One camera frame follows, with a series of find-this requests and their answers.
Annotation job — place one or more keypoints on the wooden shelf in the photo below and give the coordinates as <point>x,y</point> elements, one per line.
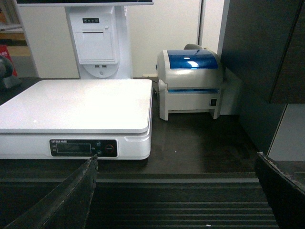
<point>16,43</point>

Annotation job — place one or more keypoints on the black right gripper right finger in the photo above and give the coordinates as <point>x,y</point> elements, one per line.
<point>284,193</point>

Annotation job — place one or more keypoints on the white POS terminal stand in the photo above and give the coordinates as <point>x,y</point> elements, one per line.
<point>86,39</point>

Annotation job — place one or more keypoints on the black checkout counter cabinet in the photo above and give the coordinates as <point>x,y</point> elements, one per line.
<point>201,172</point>

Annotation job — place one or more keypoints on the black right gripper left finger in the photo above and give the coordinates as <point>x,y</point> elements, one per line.
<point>65,207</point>

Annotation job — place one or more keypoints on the black barcode scanner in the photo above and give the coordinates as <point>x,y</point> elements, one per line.
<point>7,79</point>

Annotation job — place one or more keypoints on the grey blue label printer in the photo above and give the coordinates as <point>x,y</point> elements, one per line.
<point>190,81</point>

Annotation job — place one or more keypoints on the white checkout scale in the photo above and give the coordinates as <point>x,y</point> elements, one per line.
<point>78,119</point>

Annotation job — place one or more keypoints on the grey office chair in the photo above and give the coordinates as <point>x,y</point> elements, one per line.
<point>191,46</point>

